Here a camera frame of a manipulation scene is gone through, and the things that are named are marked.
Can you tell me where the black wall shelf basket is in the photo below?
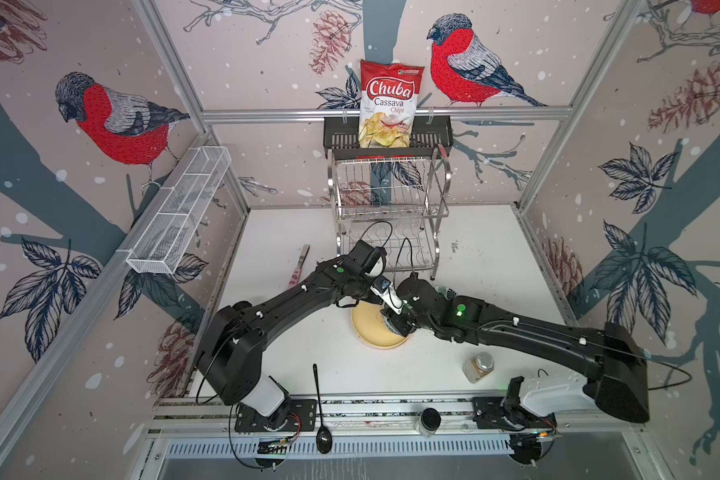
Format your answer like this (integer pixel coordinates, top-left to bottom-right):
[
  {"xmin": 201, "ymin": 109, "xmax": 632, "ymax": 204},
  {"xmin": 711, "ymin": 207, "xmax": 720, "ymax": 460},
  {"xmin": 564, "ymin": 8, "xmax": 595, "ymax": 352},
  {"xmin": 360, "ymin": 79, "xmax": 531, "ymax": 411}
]
[{"xmin": 323, "ymin": 116, "xmax": 453, "ymax": 156}]

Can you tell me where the pink spotted handle knife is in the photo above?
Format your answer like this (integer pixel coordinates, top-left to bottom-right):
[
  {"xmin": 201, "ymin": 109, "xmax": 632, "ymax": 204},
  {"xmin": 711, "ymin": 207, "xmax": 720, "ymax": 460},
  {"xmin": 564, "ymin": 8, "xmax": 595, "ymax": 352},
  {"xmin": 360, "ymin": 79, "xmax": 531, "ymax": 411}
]
[{"xmin": 288, "ymin": 244, "xmax": 310, "ymax": 288}]

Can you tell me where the green leaf pattern bowl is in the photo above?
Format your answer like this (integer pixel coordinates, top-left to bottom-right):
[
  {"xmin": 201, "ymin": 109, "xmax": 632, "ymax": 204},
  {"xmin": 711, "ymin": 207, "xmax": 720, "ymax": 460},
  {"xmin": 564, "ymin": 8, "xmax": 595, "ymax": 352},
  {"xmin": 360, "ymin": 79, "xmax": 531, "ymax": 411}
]
[{"xmin": 436, "ymin": 286, "xmax": 456, "ymax": 300}]

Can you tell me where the white wire mesh basket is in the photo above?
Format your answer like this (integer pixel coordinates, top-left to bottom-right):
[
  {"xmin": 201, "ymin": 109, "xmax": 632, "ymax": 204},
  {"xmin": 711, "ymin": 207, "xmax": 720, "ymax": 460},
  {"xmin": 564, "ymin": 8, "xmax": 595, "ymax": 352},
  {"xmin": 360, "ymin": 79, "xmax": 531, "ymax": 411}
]
[{"xmin": 126, "ymin": 146, "xmax": 231, "ymax": 275}]

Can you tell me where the black spoon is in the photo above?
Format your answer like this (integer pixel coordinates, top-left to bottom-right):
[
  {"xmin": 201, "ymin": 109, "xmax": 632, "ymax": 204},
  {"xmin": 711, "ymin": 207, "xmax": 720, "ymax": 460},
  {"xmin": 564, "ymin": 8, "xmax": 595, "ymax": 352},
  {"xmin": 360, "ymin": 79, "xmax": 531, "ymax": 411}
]
[{"xmin": 312, "ymin": 364, "xmax": 333, "ymax": 455}]

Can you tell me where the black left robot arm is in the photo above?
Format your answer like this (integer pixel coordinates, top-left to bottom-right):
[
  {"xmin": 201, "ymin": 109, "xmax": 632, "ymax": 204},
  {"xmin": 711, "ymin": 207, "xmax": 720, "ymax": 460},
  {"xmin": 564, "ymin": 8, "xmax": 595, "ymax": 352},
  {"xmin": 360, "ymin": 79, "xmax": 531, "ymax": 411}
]
[{"xmin": 194, "ymin": 241, "xmax": 387, "ymax": 406}]

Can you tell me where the black lid jar on rail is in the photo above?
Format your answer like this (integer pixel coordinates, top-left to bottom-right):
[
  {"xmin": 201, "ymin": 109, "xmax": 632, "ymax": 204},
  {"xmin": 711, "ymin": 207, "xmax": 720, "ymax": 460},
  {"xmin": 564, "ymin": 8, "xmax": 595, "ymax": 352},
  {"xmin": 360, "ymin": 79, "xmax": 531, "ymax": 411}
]
[{"xmin": 416, "ymin": 407, "xmax": 442, "ymax": 438}]

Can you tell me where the yellow cream plate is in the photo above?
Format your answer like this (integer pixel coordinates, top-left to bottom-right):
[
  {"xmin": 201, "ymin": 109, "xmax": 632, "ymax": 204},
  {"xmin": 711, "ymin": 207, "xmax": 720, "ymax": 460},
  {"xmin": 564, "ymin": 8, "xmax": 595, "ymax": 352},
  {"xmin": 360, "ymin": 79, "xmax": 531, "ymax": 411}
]
[{"xmin": 350, "ymin": 302, "xmax": 407, "ymax": 350}]

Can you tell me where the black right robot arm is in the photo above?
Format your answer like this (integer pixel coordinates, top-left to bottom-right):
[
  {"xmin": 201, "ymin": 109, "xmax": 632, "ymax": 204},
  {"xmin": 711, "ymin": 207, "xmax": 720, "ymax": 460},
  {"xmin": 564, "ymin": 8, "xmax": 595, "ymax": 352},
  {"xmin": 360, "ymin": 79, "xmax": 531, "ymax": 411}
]
[{"xmin": 372, "ymin": 273, "xmax": 650, "ymax": 423}]

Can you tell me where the blue floral white bowl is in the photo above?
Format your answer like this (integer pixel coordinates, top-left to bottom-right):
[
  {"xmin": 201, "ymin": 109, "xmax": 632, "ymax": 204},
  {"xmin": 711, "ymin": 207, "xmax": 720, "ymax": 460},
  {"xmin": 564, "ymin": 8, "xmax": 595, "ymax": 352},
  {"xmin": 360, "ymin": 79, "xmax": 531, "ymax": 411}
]
[{"xmin": 380, "ymin": 311, "xmax": 400, "ymax": 335}]

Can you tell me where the red cassava chips bag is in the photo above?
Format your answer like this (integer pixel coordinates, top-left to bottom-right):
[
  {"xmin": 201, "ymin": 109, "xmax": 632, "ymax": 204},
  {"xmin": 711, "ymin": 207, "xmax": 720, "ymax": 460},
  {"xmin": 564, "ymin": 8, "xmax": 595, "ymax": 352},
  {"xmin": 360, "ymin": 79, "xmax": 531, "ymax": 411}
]
[{"xmin": 359, "ymin": 60, "xmax": 424, "ymax": 126}]

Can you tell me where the chrome two-tier dish rack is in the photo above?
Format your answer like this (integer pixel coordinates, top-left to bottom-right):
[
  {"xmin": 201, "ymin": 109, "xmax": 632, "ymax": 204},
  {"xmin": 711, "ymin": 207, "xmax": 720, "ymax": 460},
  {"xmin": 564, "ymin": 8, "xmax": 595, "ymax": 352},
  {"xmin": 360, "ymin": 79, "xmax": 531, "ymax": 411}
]
[{"xmin": 327, "ymin": 145, "xmax": 452, "ymax": 279}]

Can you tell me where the silver lid spice jar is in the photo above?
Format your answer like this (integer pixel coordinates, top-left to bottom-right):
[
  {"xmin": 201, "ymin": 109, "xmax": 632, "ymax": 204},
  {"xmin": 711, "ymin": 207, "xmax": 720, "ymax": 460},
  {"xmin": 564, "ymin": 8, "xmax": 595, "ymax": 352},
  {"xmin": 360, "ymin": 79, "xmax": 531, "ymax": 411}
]
[{"xmin": 462, "ymin": 352, "xmax": 495, "ymax": 384}]

